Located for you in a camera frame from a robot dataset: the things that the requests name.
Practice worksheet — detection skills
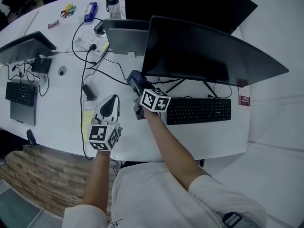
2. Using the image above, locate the colourful snack packet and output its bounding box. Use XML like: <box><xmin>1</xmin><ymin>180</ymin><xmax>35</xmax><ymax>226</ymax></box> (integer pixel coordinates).
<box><xmin>60</xmin><ymin>3</ymin><xmax>77</xmax><ymax>18</ymax></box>

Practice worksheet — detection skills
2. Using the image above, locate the black plug brick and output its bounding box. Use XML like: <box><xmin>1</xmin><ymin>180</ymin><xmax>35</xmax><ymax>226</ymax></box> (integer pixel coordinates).
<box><xmin>93</xmin><ymin>20</ymin><xmax>105</xmax><ymax>36</ymax></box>

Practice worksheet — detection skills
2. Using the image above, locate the person's left forearm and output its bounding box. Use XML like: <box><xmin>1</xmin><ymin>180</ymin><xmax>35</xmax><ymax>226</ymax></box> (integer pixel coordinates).
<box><xmin>82</xmin><ymin>150</ymin><xmax>112</xmax><ymax>220</ymax></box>

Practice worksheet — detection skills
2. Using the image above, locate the black curved monitor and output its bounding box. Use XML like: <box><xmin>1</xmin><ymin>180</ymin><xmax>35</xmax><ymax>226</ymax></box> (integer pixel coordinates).
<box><xmin>142</xmin><ymin>15</ymin><xmax>290</xmax><ymax>98</ymax></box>
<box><xmin>124</xmin><ymin>0</ymin><xmax>258</xmax><ymax>35</ymax></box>

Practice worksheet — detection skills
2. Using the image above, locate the black power adapter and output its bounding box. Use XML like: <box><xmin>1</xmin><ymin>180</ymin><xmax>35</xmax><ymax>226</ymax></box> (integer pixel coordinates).
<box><xmin>82</xmin><ymin>84</ymin><xmax>98</xmax><ymax>102</ymax></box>

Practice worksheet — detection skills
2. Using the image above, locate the black mini computer box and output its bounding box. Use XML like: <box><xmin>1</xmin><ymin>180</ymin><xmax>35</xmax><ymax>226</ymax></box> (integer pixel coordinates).
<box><xmin>30</xmin><ymin>57</ymin><xmax>53</xmax><ymax>75</ymax></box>

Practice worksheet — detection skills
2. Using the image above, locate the white power strip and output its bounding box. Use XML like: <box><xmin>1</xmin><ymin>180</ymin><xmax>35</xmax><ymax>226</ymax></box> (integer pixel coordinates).
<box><xmin>72</xmin><ymin>33</ymin><xmax>110</xmax><ymax>58</ymax></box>

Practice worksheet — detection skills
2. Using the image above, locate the large black keyboard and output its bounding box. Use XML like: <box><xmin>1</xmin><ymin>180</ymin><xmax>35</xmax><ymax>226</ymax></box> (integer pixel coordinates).
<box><xmin>166</xmin><ymin>98</ymin><xmax>232</xmax><ymax>125</ymax></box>

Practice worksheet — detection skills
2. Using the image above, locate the clear bottle with black cap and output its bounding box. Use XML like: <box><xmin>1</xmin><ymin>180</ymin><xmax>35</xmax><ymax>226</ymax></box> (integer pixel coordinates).
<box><xmin>105</xmin><ymin>0</ymin><xmax>122</xmax><ymax>20</ymax></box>

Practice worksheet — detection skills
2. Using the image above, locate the small black keyboard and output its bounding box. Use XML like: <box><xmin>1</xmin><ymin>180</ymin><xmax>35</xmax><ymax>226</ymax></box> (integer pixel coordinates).
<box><xmin>5</xmin><ymin>81</ymin><xmax>38</xmax><ymax>107</ymax></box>

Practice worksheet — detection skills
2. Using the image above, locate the long black power cable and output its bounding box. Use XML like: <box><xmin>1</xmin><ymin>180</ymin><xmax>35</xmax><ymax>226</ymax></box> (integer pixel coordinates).
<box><xmin>71</xmin><ymin>18</ymin><xmax>130</xmax><ymax>161</ymax></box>

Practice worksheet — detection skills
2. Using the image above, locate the person's right forearm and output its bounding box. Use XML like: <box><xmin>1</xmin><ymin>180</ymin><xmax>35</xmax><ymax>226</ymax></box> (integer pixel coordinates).
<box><xmin>142</xmin><ymin>109</ymin><xmax>207</xmax><ymax>192</ymax></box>

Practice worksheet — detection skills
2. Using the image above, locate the grey laptop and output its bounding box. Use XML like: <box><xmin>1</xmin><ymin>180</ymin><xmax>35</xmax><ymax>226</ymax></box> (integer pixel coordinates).
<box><xmin>9</xmin><ymin>79</ymin><xmax>38</xmax><ymax>127</ymax></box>

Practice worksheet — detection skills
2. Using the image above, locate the black keyboard cable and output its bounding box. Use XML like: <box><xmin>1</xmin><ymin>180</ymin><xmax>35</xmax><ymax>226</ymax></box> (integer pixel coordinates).
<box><xmin>205</xmin><ymin>83</ymin><xmax>233</xmax><ymax>99</ymax></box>

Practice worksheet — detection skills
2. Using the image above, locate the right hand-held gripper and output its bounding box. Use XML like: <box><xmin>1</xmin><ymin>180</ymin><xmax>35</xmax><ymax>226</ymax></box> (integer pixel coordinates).
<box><xmin>129</xmin><ymin>79</ymin><xmax>171</xmax><ymax>121</ymax></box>

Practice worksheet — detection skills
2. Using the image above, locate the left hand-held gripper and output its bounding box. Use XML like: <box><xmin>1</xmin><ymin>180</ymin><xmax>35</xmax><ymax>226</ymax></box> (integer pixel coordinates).
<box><xmin>87</xmin><ymin>95</ymin><xmax>124</xmax><ymax>153</ymax></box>

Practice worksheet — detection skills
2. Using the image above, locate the dark blue cloth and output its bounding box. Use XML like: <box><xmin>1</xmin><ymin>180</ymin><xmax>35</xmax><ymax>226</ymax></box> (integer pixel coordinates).
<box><xmin>127</xmin><ymin>69</ymin><xmax>147</xmax><ymax>85</ymax></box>

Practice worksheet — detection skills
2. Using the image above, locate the red and white book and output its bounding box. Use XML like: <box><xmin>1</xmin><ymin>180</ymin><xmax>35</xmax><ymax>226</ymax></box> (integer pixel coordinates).
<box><xmin>238</xmin><ymin>86</ymin><xmax>252</xmax><ymax>109</ymax></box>

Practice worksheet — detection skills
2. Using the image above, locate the blue packet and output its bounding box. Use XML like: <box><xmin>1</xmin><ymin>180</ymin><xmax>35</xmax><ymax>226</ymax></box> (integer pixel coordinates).
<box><xmin>84</xmin><ymin>1</ymin><xmax>98</xmax><ymax>23</ymax></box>

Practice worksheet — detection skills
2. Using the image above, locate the person's white shirt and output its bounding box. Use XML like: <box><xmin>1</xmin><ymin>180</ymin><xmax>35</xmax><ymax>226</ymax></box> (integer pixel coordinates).
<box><xmin>62</xmin><ymin>161</ymin><xmax>268</xmax><ymax>228</ymax></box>

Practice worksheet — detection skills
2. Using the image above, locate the black mouse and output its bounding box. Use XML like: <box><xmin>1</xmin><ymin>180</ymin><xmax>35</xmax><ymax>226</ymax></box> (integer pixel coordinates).
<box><xmin>26</xmin><ymin>129</ymin><xmax>37</xmax><ymax>145</ymax></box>

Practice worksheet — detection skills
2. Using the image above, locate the black office chair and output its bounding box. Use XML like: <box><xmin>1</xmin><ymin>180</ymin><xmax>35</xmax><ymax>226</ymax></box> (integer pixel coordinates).
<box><xmin>0</xmin><ymin>129</ymin><xmax>31</xmax><ymax>159</ymax></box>

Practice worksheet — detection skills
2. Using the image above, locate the yellow notepad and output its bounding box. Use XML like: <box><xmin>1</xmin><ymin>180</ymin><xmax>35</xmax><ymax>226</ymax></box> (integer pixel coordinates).
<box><xmin>82</xmin><ymin>110</ymin><xmax>95</xmax><ymax>143</ymax></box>

